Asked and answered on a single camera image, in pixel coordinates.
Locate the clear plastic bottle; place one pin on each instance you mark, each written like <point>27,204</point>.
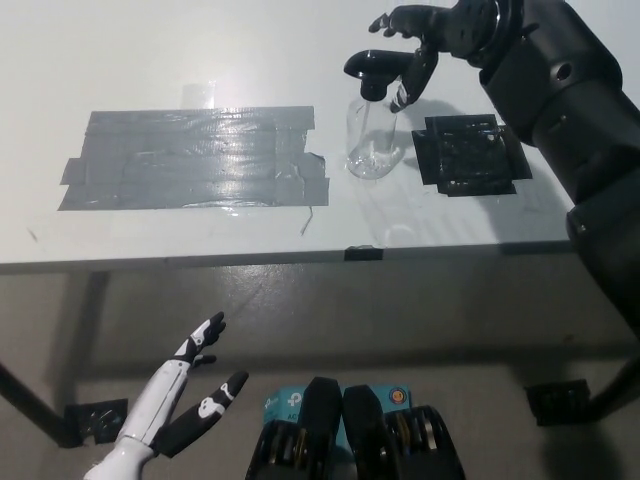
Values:
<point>370,145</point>

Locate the black ribbed robot body block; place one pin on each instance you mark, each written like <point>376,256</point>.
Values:
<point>320,420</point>
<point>365,430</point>

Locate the black spray trigger lid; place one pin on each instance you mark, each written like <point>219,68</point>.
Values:
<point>375,62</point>

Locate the grey duct tape patch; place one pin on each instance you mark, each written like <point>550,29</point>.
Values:
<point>200,160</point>

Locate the small black tape strip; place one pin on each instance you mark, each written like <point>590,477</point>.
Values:
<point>364,254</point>

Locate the teal cardboard box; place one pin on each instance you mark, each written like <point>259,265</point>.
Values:
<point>285,402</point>

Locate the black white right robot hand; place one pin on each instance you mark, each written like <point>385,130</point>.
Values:
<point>460,25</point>

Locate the grey upright table leg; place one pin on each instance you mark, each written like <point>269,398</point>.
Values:
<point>87,340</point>

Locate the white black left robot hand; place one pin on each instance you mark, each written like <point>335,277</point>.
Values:
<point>160,400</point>

